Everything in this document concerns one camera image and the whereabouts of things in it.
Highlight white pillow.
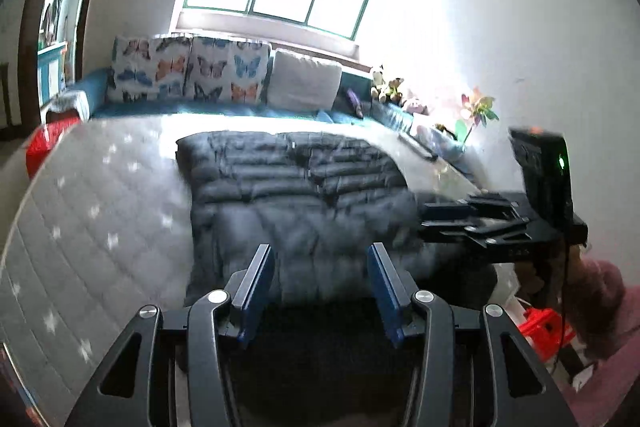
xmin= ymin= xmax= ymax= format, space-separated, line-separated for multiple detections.
xmin=266 ymin=49 xmax=343 ymax=112

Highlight panda plush toy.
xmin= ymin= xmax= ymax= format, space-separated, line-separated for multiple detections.
xmin=370 ymin=64 xmax=388 ymax=102

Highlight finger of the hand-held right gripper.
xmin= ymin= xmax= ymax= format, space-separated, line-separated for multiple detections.
xmin=422 ymin=192 xmax=521 ymax=220
xmin=420 ymin=216 xmax=531 ymax=249

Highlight brown plush toy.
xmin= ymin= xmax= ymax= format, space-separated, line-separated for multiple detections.
xmin=385 ymin=77 xmax=406 ymax=105

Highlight blue kitchen cabinet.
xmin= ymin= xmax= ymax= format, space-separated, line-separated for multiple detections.
xmin=37 ymin=42 xmax=68 ymax=108

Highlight red plastic stool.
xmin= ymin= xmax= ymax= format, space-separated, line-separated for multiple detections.
xmin=517 ymin=307 xmax=576 ymax=365

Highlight person's right forearm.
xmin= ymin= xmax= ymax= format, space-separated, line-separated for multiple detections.
xmin=567 ymin=257 xmax=632 ymax=360

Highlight butterfly print pillow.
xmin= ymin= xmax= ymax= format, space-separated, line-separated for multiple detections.
xmin=110 ymin=34 xmax=193 ymax=104
xmin=184 ymin=36 xmax=272 ymax=104

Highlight black down jacket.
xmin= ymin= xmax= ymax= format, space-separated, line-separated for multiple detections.
xmin=175 ymin=131 xmax=501 ymax=313

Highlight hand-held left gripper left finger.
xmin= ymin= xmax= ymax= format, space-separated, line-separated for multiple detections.
xmin=62 ymin=244 xmax=276 ymax=427

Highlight hanging clothes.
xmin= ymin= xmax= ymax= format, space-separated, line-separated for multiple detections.
xmin=42 ymin=0 xmax=63 ymax=45

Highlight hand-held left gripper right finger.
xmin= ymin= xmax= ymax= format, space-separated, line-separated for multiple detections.
xmin=366 ymin=243 xmax=578 ymax=427

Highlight purple folded umbrella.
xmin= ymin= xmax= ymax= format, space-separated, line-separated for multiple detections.
xmin=346 ymin=88 xmax=368 ymax=118

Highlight red plastic bag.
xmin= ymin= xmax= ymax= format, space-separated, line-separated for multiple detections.
xmin=25 ymin=117 xmax=83 ymax=180

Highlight clear plastic bag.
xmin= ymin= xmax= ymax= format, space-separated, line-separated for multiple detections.
xmin=415 ymin=124 xmax=466 ymax=158

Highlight colourful pinwheel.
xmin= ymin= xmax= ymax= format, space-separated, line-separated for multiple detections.
xmin=455 ymin=87 xmax=501 ymax=148

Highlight grey quilted star bed mat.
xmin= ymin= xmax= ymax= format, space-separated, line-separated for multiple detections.
xmin=0 ymin=114 xmax=476 ymax=413

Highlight patterned folded cloth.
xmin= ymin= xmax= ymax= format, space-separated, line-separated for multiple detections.
xmin=45 ymin=91 xmax=93 ymax=120

